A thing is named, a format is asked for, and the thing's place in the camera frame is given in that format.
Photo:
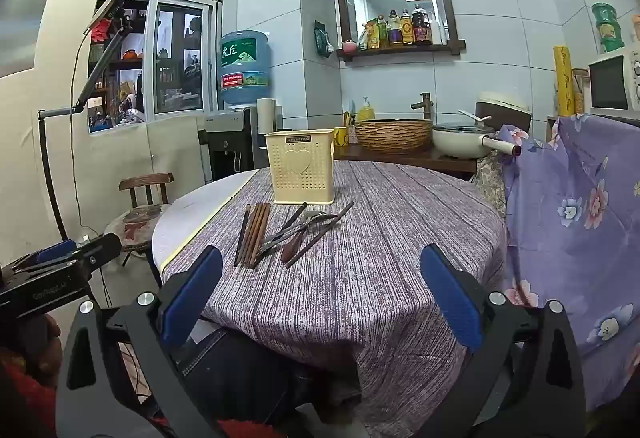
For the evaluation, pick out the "white ladle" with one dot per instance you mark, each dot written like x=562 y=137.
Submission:
x=472 y=116

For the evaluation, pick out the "yellow label sauce bottle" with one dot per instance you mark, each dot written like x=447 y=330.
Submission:
x=406 y=29

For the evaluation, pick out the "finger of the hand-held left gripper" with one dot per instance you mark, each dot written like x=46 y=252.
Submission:
x=55 y=250
x=102 y=248

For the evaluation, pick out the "cream plastic utensil holder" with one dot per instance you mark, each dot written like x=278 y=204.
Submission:
x=300 y=168

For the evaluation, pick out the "white plastic bottle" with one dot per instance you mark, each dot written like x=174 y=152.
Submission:
x=436 y=32

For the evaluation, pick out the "shiny steel spoon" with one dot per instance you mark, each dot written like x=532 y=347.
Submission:
x=325 y=219

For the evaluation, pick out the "glass jar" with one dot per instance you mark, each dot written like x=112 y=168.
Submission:
x=580 y=93

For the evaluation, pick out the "wicker wrapped basin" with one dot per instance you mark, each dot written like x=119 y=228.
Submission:
x=392 y=136

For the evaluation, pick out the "person's left hand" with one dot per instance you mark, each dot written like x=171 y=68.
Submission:
x=55 y=343

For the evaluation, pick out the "pink bowl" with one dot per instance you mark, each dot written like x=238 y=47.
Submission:
x=349 y=46

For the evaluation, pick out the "purple striped tablecloth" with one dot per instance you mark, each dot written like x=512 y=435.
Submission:
x=350 y=293

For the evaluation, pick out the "purple floral cloth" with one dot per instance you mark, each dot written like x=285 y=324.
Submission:
x=575 y=218

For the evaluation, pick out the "yellow foil roll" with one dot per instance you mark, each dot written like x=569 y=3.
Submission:
x=563 y=78

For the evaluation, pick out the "brown wooden chopstick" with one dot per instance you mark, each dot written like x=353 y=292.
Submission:
x=247 y=235
x=256 y=235
x=252 y=235
x=261 y=235

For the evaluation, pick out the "bronze faucet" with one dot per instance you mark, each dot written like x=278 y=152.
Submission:
x=424 y=104

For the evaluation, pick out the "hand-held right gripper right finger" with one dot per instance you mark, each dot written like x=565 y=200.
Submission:
x=450 y=298

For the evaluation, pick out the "white microwave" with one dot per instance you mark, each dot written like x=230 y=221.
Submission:
x=607 y=86

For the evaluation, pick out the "person's left forearm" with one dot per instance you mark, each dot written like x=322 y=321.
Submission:
x=20 y=398

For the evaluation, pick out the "white pan with lid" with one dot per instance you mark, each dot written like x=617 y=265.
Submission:
x=457 y=138

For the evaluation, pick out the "paper towel roll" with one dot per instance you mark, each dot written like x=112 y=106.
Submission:
x=266 y=116

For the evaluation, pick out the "yellow dish soap bottle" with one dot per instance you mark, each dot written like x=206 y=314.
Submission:
x=366 y=111

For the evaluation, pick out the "wooden chair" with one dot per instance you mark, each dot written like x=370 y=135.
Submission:
x=145 y=180

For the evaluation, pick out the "wooden counter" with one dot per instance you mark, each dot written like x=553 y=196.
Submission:
x=400 y=161

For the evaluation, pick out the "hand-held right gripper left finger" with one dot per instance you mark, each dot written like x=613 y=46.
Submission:
x=192 y=298

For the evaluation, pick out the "yellow snack bag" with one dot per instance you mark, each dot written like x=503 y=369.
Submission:
x=372 y=34

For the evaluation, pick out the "dark printed chopstick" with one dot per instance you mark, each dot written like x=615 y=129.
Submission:
x=241 y=235

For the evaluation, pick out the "rice cooker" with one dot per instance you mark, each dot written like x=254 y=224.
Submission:
x=502 y=106

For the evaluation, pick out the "yellow mug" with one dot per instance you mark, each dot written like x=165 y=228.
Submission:
x=341 y=137

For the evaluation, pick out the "beige cardboard panel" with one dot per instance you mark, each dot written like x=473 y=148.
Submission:
x=60 y=178

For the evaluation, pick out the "printed round seat cushion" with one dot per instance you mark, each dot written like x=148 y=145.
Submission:
x=137 y=225

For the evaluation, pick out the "cooking oil bottle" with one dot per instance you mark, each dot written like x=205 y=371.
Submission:
x=383 y=33

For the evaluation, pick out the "green wall packet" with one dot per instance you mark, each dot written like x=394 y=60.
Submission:
x=323 y=41

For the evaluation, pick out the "sliding window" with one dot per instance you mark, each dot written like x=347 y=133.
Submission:
x=177 y=58

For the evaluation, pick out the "dark soy sauce bottle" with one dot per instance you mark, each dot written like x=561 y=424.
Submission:
x=422 y=28

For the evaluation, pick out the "black floor stand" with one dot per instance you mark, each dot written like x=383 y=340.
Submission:
x=97 y=68

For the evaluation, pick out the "person's denim leg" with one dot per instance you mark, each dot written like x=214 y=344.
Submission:
x=260 y=368

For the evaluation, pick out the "beige patterned cloth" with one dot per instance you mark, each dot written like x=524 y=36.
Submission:
x=490 y=183

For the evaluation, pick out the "purple label sauce bottle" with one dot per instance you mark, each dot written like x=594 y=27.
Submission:
x=395 y=31

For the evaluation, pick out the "water dispenser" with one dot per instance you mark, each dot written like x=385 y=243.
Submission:
x=227 y=143

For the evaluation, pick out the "blue water jug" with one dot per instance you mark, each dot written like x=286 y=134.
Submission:
x=245 y=68

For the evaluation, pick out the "wooden framed wall shelf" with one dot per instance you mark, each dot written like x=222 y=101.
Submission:
x=345 y=18

